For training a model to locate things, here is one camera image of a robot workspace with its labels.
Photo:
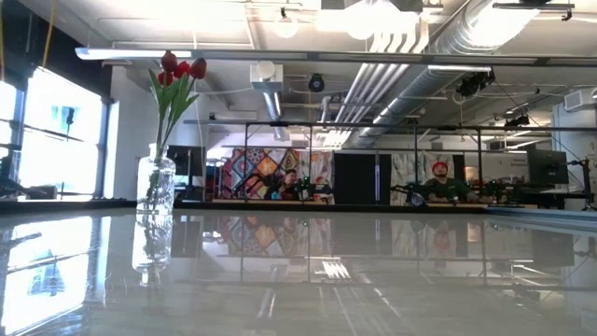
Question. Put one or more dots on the dull red artificial tulip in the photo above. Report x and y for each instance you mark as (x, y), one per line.
(169, 60)

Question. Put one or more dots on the black computer monitor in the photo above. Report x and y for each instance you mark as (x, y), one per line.
(186, 160)
(546, 167)

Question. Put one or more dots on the dark red artificial tulip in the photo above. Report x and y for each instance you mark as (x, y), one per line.
(198, 68)

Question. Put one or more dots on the white wall vent unit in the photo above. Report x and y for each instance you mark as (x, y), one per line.
(573, 100)

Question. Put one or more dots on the person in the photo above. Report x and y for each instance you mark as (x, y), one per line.
(289, 184)
(443, 184)

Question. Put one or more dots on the black ceiling track fixture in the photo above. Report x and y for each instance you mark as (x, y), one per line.
(531, 5)

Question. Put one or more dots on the black aluminium table frame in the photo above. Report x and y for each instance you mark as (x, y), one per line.
(280, 205)

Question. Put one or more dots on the black cabinet panel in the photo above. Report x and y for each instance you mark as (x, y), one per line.
(364, 179)

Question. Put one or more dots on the black tripod stand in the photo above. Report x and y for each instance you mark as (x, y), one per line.
(587, 182)

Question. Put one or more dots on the white ceiling junction box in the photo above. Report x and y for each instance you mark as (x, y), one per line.
(266, 70)

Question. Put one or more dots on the large bright window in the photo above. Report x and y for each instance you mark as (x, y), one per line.
(60, 140)

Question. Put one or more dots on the white patterned cloth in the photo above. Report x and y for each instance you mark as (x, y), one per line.
(406, 163)

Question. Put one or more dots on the colourful patchwork quilt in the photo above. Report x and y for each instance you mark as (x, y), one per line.
(266, 165)

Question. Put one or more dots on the black ceiling camera rig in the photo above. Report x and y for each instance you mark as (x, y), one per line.
(473, 84)

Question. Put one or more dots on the black dome ceiling device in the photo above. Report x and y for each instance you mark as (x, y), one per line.
(316, 83)

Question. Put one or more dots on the clear glass vase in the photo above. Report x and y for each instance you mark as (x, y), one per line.
(156, 186)

